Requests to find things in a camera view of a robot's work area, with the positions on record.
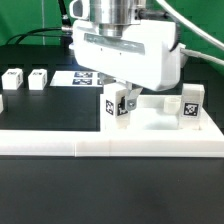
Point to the white sheet with markers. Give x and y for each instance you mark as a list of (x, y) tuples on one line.
[(76, 79)]

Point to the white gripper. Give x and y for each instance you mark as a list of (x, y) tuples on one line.
[(142, 56)]

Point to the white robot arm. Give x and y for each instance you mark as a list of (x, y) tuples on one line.
[(113, 16)]

